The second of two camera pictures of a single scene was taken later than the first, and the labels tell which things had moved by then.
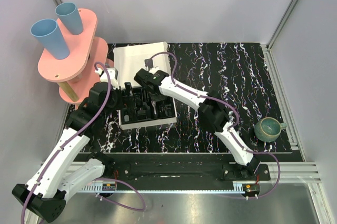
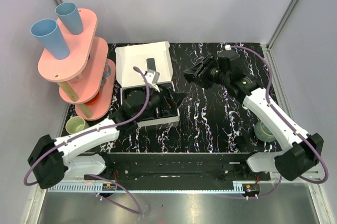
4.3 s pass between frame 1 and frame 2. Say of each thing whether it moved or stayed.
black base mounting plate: stayed
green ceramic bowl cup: stayed
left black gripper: moved
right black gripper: moved
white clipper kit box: stayed
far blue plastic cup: stayed
